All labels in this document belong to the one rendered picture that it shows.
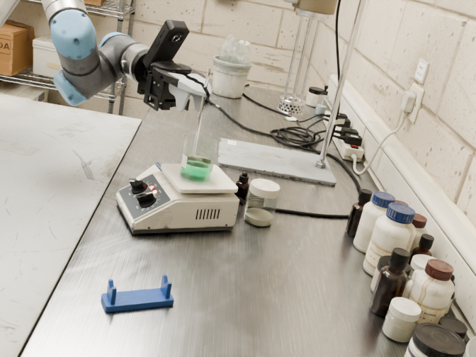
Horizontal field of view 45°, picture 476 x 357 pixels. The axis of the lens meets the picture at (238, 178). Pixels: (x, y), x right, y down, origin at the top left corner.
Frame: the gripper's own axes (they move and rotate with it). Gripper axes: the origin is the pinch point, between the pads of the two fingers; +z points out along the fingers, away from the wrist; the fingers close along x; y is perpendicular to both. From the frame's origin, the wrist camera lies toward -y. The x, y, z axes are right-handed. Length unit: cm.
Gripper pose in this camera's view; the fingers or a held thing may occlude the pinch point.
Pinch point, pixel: (204, 88)
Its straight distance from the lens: 101.5
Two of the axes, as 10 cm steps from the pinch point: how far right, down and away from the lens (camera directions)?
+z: 5.9, 4.2, -6.9
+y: -2.0, 9.0, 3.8
